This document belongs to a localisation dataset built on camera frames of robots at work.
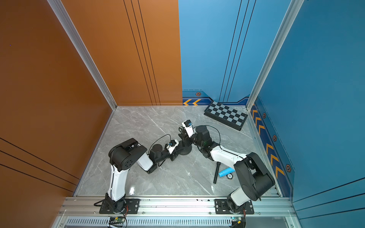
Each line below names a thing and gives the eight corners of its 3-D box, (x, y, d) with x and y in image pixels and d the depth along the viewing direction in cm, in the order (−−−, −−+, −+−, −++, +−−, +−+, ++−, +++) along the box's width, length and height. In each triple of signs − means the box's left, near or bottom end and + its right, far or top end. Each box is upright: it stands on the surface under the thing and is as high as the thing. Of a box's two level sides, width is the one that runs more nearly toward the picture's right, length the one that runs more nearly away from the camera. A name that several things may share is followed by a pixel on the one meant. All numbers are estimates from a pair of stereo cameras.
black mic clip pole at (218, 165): (212, 182, 83) (212, 181, 81) (216, 162, 91) (217, 161, 89) (216, 183, 83) (216, 182, 81) (220, 163, 90) (220, 162, 89)
